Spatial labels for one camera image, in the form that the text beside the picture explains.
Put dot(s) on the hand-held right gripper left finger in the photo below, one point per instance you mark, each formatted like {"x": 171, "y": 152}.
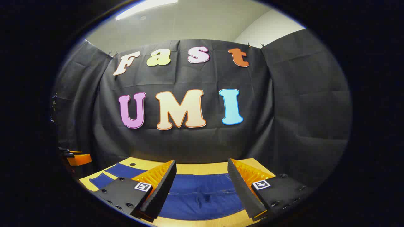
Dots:
{"x": 159, "y": 192}

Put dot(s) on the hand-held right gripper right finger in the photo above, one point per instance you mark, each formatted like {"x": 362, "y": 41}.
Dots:
{"x": 243, "y": 192}

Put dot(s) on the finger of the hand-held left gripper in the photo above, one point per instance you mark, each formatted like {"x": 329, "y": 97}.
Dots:
{"x": 79, "y": 160}

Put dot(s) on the black backdrop cloth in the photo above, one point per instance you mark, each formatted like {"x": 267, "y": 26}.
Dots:
{"x": 189, "y": 138}

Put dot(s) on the blue denim jeans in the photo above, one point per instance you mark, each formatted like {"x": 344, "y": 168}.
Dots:
{"x": 202, "y": 195}

